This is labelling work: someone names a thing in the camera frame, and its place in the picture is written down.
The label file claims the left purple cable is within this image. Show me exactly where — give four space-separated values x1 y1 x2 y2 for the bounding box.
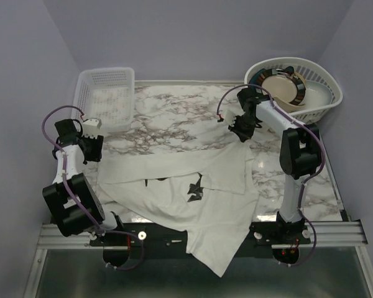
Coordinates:
42 106 144 271

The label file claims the white round dish basket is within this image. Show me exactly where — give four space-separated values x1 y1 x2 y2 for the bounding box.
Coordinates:
244 57 343 124

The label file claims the white rectangular perforated basket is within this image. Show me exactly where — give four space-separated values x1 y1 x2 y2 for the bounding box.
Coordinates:
71 67 135 133

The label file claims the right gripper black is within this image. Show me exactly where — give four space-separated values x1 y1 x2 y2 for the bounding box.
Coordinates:
228 114 259 142

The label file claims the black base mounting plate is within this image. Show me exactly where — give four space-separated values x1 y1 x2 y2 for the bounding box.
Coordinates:
90 220 311 266

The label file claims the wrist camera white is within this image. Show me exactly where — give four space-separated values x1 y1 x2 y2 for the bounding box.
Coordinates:
82 119 102 138
221 110 237 130

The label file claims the striped rim plate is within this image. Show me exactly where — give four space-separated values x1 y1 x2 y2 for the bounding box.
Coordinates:
249 66 306 106

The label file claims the purple cable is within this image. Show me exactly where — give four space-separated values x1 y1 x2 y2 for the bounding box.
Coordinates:
42 106 144 271
216 84 326 268

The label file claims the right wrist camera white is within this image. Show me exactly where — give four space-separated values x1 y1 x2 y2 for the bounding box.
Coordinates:
221 110 237 130

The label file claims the white oval dish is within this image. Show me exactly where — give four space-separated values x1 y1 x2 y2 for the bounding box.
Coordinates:
302 81 332 109

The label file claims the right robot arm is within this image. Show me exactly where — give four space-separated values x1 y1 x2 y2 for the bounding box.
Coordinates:
221 84 325 243

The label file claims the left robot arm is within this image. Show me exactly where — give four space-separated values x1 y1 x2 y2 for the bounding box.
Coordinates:
42 118 126 245

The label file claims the aluminium rail frame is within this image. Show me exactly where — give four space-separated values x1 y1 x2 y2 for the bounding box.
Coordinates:
21 173 373 298

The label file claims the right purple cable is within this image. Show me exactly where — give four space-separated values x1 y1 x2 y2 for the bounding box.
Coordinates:
216 84 326 268

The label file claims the beige plastic dish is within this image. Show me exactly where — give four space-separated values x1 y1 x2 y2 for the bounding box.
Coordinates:
273 97 306 113

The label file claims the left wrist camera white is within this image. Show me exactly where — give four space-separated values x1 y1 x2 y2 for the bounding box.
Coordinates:
82 119 102 138

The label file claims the white printed t shirt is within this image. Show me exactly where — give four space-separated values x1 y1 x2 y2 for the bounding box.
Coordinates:
97 142 259 276

